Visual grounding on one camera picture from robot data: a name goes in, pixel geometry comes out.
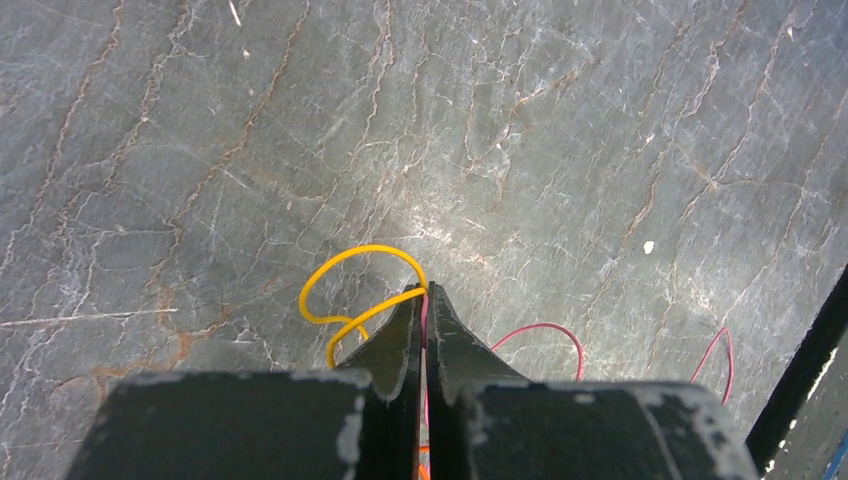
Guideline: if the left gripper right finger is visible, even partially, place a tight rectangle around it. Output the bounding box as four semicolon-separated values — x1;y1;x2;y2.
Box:
426;284;758;479

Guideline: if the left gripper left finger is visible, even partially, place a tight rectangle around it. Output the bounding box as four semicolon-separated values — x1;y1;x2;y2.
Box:
67;296;424;479

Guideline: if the yellow cable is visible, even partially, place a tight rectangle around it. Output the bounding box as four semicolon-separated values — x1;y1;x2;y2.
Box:
298;244;430;370

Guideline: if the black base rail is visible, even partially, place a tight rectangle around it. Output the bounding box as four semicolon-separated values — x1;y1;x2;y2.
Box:
746;273;847;479

